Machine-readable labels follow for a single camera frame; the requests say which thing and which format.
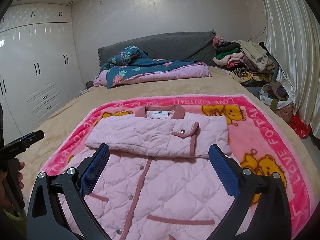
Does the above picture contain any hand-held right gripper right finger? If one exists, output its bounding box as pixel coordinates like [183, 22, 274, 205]
[208, 144, 292, 240]

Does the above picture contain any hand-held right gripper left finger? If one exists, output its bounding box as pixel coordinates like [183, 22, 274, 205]
[26, 143, 110, 240]

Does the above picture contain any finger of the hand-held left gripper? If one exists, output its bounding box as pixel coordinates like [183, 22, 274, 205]
[14, 131, 45, 153]

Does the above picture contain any pink quilted jacket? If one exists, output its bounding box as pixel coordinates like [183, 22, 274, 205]
[77, 106, 244, 240]

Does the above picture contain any plastic bag of clothes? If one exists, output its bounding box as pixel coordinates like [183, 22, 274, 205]
[259, 81, 297, 110]

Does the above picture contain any pile of mixed clothes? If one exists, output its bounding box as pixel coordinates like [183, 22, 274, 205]
[212, 35, 277, 84]

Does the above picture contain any person's left hand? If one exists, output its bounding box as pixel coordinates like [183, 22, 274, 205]
[0, 162, 25, 209]

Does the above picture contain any black panel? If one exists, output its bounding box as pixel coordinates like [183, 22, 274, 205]
[0, 104, 4, 147]

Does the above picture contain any pink printed blanket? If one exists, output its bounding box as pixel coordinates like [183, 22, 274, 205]
[29, 94, 317, 240]

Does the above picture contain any person's yellow-green clothing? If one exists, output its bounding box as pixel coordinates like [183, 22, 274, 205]
[4, 209, 27, 233]

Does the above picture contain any white wardrobe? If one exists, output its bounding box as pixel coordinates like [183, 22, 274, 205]
[0, 2, 87, 140]

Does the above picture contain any red bag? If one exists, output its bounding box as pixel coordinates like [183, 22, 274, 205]
[289, 114, 312, 139]

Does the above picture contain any teal floral quilt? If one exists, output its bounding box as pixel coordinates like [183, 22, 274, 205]
[91, 46, 211, 90]

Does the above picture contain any grey padded headboard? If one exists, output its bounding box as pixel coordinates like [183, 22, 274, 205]
[97, 29, 218, 67]

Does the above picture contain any white satin curtain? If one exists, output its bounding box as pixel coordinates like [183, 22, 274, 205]
[257, 0, 320, 135]

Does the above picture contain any dark wall cable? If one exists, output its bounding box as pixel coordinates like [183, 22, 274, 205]
[250, 26, 267, 40]

